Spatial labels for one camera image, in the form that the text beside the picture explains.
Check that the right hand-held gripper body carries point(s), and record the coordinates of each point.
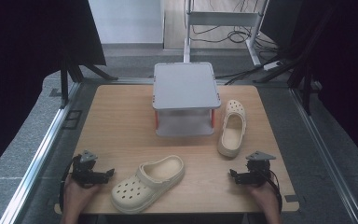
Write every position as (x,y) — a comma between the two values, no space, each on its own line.
(258,174)

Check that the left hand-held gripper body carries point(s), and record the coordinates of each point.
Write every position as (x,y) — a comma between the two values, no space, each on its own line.
(85,172)

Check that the person's left hand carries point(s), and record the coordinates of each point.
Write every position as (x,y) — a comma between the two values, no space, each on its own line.
(77,196)

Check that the person's right hand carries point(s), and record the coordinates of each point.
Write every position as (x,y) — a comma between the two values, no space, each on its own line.
(267,199)

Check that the black tape piece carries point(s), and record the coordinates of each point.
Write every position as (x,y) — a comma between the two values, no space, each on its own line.
(291,198)

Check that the cream foam clog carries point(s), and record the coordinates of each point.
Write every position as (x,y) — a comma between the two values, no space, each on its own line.
(232,130)
(149,183)

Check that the black tripod stand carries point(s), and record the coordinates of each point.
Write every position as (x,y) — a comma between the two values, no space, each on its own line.
(306,90)
(71,73)

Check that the grey two-tier shoe rack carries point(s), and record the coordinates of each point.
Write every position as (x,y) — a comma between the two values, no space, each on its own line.
(185,87)

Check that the white power strip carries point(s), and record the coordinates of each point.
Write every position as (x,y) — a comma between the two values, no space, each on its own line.
(272,65)

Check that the black curtain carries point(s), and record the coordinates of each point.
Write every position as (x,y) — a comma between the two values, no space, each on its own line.
(28,62)
(338,62)

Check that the white metal stand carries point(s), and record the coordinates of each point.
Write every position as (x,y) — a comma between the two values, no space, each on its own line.
(223,18)

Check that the aluminium rail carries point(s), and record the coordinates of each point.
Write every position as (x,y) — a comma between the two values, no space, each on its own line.
(326,155)
(37,165)

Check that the black rectangular bracket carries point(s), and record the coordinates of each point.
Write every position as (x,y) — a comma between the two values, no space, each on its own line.
(72,119)

